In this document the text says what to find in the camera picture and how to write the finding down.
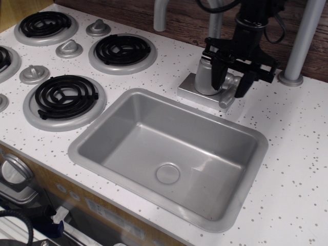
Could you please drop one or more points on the lower grey stove knob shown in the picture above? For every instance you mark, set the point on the lower grey stove knob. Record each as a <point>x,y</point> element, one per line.
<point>33,75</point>

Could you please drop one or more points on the left edge stove burner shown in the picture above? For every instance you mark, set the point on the left edge stove burner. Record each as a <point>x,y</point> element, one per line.
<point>10,63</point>

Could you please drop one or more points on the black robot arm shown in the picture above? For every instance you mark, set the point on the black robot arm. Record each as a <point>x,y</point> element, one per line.
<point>257,12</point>

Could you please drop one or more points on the top grey stove knob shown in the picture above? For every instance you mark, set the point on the top grey stove knob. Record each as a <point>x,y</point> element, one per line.
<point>98,28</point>

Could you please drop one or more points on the grey support pole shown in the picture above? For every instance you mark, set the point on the grey support pole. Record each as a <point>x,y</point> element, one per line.
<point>292,76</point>

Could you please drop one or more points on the silver faucet lever handle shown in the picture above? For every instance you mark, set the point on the silver faucet lever handle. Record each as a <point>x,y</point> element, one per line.
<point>228,97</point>

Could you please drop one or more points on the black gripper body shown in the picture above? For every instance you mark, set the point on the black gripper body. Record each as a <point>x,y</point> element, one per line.
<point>242,53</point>

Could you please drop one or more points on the silver toy faucet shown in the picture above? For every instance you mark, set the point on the silver toy faucet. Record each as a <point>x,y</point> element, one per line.
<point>197,87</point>

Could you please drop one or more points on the front right stove burner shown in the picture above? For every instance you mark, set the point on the front right stove burner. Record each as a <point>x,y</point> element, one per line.
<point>64,103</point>

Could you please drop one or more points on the grey toy sink basin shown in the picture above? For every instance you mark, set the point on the grey toy sink basin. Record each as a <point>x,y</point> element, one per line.
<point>193,164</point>

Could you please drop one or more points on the left edge grey knob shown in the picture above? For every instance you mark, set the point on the left edge grey knob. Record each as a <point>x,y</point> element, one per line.
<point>3,102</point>

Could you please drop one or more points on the back right stove burner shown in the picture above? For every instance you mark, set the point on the back right stove burner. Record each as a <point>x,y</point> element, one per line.
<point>122,54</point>

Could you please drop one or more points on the middle grey stove knob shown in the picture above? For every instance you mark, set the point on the middle grey stove knob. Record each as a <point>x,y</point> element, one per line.
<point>69,49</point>

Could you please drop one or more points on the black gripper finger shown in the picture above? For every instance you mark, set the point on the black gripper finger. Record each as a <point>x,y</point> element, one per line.
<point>245,83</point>
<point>218,73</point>

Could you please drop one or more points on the grey stove knob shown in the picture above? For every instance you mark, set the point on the grey stove knob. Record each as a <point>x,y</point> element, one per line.
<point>69,49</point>
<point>98,28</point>
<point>33,75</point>

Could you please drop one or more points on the back left stove burner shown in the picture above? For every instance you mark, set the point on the back left stove burner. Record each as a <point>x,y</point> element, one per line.
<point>45,29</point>

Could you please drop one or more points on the silver oven dial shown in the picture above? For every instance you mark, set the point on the silver oven dial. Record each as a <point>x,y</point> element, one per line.
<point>15,174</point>

